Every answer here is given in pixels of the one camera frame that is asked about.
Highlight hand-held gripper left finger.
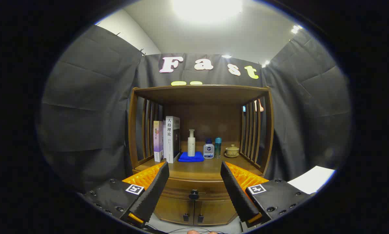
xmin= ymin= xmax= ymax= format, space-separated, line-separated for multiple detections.
xmin=79 ymin=162 xmax=170 ymax=228

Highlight white flat board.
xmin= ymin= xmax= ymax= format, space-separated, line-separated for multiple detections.
xmin=287 ymin=166 xmax=336 ymax=195

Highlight wooden countertop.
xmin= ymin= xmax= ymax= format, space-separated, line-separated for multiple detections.
xmin=133 ymin=142 xmax=264 ymax=181

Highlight white pump bottle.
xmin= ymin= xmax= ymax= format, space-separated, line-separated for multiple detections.
xmin=187 ymin=129 xmax=196 ymax=157

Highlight blue folded cloth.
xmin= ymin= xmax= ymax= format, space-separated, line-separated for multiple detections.
xmin=178 ymin=151 xmax=205 ymax=162

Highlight white bottle with blue cap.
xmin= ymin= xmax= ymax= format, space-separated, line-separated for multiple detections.
xmin=203 ymin=139 xmax=215 ymax=159

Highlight tan lidded teacup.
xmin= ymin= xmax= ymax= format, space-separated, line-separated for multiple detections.
xmin=225 ymin=145 xmax=240 ymax=158

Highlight brown wooden drawer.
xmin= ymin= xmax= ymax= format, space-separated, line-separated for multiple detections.
xmin=162 ymin=177 xmax=231 ymax=201

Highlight purple paperback book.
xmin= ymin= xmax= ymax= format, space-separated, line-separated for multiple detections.
xmin=153 ymin=121 xmax=164 ymax=162

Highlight black backdrop cloth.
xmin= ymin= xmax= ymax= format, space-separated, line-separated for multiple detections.
xmin=38 ymin=24 xmax=351 ymax=192

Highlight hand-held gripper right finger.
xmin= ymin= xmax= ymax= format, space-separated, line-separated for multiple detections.
xmin=221 ymin=161 xmax=312 ymax=228

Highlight thick white book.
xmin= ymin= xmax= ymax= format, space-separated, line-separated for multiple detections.
xmin=164 ymin=116 xmax=181 ymax=163

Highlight wooden cabinet door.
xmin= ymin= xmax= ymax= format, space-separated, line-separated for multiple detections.
xmin=194 ymin=198 xmax=238 ymax=226
xmin=154 ymin=195 xmax=195 ymax=226

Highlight brown wooden cabinet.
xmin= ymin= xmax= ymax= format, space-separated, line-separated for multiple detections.
xmin=128 ymin=84 xmax=275 ymax=226

